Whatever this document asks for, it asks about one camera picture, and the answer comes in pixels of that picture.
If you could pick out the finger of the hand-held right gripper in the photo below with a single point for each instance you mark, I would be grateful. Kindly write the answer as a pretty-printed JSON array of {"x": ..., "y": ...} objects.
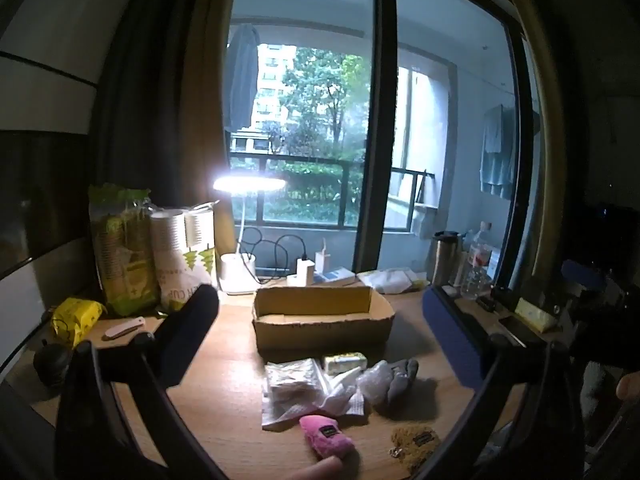
[
  {"x": 570, "y": 310},
  {"x": 582, "y": 271}
]

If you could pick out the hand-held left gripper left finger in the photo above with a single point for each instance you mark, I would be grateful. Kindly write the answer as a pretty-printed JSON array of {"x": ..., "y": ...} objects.
[{"x": 190, "y": 325}]

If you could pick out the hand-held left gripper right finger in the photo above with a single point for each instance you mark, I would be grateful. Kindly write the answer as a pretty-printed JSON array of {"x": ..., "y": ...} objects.
[{"x": 450, "y": 335}]

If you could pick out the bubble wrap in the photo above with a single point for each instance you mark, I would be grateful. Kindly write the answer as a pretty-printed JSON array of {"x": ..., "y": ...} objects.
[{"x": 372, "y": 382}]

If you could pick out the yellow-green packet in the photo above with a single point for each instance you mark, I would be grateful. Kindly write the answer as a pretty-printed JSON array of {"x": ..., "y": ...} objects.
[{"x": 345, "y": 362}]

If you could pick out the clear plastic bag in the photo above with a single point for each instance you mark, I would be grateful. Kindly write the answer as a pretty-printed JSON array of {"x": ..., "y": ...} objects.
[{"x": 290, "y": 380}]

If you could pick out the brown plush toy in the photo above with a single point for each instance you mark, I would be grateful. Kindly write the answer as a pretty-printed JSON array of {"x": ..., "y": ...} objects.
[{"x": 410, "y": 447}]

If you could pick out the cardboard box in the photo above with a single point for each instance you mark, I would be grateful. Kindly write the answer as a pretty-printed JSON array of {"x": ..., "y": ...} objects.
[{"x": 320, "y": 332}]

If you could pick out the white paper towel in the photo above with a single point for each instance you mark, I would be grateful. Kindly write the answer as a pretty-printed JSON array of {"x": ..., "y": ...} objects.
[{"x": 285, "y": 415}]

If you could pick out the pink plush toy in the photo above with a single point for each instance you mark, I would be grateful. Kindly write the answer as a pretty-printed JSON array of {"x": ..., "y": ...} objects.
[{"x": 320, "y": 435}]

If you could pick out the person's right hand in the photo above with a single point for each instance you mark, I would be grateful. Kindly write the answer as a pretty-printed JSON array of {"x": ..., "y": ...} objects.
[{"x": 629, "y": 386}]

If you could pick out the person's left hand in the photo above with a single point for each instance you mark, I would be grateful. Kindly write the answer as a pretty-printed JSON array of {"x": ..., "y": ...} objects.
[{"x": 317, "y": 469}]

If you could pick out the yellow sponge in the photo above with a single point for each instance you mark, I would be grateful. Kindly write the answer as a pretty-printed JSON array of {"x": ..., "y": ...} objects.
[{"x": 535, "y": 312}]

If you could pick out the white paper cup pack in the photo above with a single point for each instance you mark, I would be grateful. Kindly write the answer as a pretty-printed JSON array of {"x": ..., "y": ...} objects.
[{"x": 180, "y": 270}]

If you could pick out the white folding knife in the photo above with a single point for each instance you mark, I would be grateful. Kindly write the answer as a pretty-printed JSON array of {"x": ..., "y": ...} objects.
[{"x": 122, "y": 329}]

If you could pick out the clear water bottle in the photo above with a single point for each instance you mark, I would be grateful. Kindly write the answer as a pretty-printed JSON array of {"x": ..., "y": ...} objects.
[{"x": 475, "y": 270}]

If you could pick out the white desk lamp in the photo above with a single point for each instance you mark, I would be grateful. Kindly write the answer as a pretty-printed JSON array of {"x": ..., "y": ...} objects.
[{"x": 240, "y": 272}]

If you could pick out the steel thermos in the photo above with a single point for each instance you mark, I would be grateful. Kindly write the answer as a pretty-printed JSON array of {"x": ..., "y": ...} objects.
[{"x": 444, "y": 260}]

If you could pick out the white sock pack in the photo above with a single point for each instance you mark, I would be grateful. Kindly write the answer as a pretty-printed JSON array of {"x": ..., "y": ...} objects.
[{"x": 390, "y": 280}]

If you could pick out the green paper cup pack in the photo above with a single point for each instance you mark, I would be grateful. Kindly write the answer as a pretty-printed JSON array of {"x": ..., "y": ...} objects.
[{"x": 120, "y": 260}]

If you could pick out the yellow packet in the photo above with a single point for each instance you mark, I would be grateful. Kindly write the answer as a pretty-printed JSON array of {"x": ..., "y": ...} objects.
[{"x": 75, "y": 317}]

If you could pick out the white power strip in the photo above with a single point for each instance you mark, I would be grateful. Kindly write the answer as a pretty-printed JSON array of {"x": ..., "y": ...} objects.
[{"x": 335, "y": 276}]

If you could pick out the grey hanging shirt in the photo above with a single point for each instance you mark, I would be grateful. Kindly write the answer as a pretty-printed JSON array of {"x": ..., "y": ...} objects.
[{"x": 495, "y": 160}]

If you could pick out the black round object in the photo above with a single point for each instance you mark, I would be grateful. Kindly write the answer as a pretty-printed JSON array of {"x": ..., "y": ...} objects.
[{"x": 50, "y": 362}]

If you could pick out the tall white charger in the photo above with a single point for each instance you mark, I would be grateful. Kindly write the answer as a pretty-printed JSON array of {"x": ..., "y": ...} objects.
[{"x": 323, "y": 260}]

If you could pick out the balcony railing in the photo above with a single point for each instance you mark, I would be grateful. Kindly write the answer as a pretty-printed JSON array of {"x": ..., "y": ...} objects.
[{"x": 300, "y": 160}]

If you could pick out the dark curtain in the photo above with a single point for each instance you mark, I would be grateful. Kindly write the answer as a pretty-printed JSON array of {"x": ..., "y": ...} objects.
[{"x": 150, "y": 110}]

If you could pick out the dark hanging garment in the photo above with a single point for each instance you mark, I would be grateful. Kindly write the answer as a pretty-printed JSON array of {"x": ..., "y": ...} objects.
[{"x": 242, "y": 80}]

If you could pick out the dark window frame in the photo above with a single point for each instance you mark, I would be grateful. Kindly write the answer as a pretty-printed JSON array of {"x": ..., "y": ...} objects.
[{"x": 380, "y": 110}]

